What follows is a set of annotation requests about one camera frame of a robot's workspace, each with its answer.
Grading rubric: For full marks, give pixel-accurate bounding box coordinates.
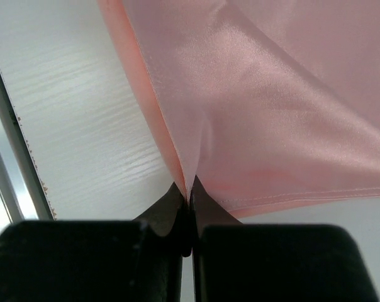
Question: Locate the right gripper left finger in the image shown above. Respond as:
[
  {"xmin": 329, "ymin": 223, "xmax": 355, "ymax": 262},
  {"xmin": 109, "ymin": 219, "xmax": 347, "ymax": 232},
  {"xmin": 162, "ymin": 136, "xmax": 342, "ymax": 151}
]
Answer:
[{"xmin": 133, "ymin": 184, "xmax": 190, "ymax": 301}]

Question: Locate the pink satin napkin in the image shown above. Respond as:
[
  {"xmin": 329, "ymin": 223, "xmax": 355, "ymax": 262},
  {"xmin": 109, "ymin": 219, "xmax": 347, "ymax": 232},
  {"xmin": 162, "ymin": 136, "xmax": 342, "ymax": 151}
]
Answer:
[{"xmin": 99, "ymin": 1, "xmax": 380, "ymax": 216}]

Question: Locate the aluminium front rail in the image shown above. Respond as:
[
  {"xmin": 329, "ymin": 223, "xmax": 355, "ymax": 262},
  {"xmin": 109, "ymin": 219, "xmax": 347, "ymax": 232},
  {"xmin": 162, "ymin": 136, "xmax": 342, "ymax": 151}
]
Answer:
[{"xmin": 0, "ymin": 71, "xmax": 55, "ymax": 222}]

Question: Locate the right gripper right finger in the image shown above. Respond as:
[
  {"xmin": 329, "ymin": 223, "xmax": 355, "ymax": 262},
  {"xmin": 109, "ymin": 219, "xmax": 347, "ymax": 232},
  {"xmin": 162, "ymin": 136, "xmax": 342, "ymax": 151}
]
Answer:
[{"xmin": 189, "ymin": 176, "xmax": 242, "ymax": 301}]

